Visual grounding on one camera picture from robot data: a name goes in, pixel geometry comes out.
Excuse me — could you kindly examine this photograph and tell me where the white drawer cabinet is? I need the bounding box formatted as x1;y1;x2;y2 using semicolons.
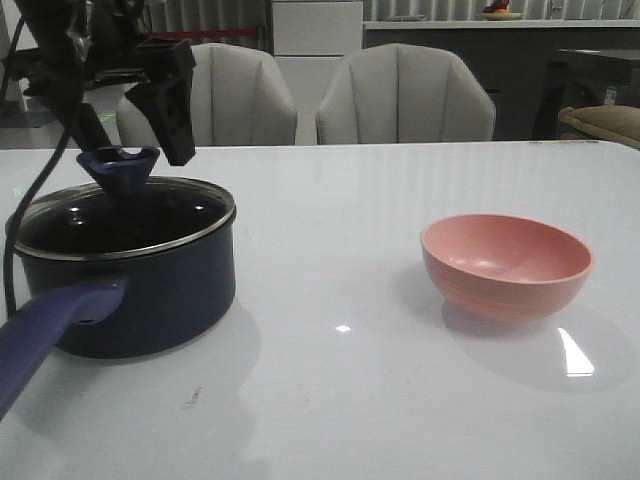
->
272;1;363;145

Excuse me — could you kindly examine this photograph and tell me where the beige cushion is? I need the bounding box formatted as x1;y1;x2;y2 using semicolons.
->
558;105;639;150

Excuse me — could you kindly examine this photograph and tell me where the fruit plate on counter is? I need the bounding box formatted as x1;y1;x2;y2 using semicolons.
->
481;0;522;21

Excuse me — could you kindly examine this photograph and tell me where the dark blue saucepan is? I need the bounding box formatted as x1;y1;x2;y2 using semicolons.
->
1;212;236;413

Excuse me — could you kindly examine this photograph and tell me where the dark grey counter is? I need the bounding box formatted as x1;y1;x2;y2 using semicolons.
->
363;20;639;140

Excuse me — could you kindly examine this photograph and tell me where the grey curtain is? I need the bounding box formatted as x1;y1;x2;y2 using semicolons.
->
143;0;273;53

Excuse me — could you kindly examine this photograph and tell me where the red barrier belt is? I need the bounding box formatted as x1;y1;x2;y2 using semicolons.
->
149;26;263;39

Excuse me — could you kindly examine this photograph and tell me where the right grey upholstered chair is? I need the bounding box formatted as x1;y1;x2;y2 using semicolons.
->
316;43;496;145

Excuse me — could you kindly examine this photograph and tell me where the grey upholstered chair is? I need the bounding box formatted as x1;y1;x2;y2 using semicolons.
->
316;43;496;145
116;43;297;151

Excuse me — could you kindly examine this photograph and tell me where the left grey upholstered chair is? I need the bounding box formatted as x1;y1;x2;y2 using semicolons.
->
116;43;297;151

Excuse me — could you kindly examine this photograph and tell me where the pink bowl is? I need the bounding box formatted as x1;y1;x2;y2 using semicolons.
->
420;214;593;322

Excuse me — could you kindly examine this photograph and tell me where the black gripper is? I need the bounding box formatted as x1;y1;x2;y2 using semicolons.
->
3;1;196;166

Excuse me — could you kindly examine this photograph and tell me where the black side table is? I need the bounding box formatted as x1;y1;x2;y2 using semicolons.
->
532;49;639;140

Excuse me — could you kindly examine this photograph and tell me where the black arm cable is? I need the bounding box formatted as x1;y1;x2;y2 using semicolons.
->
2;0;76;319

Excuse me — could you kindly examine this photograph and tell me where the glass lid with blue knob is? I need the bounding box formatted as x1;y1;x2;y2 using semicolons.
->
15;146;236;261

